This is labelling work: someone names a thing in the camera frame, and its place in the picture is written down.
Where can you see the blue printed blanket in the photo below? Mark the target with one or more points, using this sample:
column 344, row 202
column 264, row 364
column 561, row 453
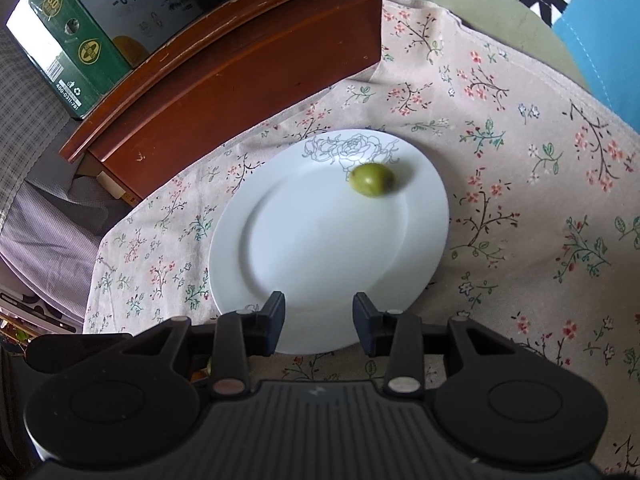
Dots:
column 600, row 35

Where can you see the green carton box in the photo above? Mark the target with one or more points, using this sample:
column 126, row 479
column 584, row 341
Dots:
column 75, row 50

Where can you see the brown cardboard box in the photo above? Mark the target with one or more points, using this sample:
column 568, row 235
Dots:
column 112, row 185

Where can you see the small green fruit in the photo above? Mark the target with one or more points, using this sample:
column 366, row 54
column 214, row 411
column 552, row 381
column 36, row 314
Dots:
column 371, row 180

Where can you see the white plate with rose print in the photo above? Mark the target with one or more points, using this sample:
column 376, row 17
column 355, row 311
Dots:
column 310, row 250

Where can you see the checked grey cloth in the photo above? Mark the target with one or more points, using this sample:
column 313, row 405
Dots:
column 35, row 185

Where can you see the floral beige tablecloth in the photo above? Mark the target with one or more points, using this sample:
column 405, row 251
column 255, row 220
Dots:
column 500, row 185

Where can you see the brown wooden nightstand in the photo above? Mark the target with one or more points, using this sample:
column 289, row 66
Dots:
column 225, row 85

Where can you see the green bed sheet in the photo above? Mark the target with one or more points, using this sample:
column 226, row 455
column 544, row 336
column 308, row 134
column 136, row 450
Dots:
column 500, row 25

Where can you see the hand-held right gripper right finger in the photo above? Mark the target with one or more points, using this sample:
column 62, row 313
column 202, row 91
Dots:
column 362, row 321

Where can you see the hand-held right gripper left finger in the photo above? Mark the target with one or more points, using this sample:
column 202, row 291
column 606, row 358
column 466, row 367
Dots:
column 275, row 321

